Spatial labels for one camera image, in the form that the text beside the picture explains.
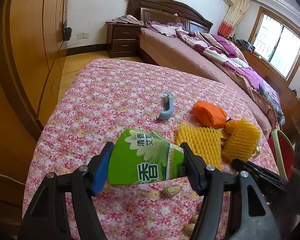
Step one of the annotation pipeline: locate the dark blue clothes pile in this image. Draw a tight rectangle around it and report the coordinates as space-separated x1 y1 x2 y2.
236 39 253 52

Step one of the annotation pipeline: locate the pink floral tablecloth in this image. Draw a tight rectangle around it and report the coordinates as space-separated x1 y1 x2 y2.
22 59 280 240

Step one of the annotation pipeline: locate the orange foam fruit net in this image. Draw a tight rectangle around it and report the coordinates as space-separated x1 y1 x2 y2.
192 100 228 128

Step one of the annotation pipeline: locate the light wooden wardrobe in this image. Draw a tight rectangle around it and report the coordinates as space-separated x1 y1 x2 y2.
0 0 72 230

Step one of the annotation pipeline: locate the pile of pink clothes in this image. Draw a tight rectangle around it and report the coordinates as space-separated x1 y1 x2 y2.
105 14 144 26

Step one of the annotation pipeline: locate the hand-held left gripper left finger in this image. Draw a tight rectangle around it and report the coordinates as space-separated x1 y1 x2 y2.
17 141 115 240

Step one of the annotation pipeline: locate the small black bag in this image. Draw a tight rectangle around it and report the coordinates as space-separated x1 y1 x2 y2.
62 22 72 41

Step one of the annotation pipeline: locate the cream and red curtain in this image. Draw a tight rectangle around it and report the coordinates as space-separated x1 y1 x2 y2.
218 0 250 38

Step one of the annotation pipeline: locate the long wooden desk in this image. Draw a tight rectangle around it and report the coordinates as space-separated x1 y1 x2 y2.
240 47 300 145

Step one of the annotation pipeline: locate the dark wooden nightstand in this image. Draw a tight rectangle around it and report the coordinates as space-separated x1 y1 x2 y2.
105 21 143 58

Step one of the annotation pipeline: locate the red bin with green rim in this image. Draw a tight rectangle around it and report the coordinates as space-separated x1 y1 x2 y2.
267 128 296 180

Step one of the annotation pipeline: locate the peanut in shell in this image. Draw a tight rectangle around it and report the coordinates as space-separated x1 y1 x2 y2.
183 223 196 237
160 185 181 197

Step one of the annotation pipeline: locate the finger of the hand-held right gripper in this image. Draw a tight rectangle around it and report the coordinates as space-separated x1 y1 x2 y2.
231 159 294 201

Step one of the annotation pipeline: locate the green printed packet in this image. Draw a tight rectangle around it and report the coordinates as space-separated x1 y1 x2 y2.
107 128 187 186

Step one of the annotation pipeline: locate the frilled purple pillow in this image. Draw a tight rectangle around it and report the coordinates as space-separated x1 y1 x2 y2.
145 20 184 37

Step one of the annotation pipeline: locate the blue patterned cloth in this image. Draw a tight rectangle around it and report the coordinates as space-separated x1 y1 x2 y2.
259 82 285 124

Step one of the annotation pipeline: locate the bed with pink sheet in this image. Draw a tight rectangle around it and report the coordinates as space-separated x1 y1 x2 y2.
139 27 285 139

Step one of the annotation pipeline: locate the dark wooden headboard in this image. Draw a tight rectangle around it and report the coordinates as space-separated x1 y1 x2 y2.
126 0 213 34

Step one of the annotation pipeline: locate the purple and white quilt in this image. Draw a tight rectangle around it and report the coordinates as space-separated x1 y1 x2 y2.
175 29 265 90

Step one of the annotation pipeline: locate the yellow foam fruit net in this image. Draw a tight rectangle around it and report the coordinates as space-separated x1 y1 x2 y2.
221 118 262 165
175 124 222 172

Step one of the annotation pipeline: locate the wooden framed window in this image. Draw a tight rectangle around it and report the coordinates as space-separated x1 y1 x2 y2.
249 6 300 80

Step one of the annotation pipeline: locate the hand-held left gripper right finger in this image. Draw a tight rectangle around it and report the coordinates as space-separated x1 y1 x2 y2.
180 142 282 240

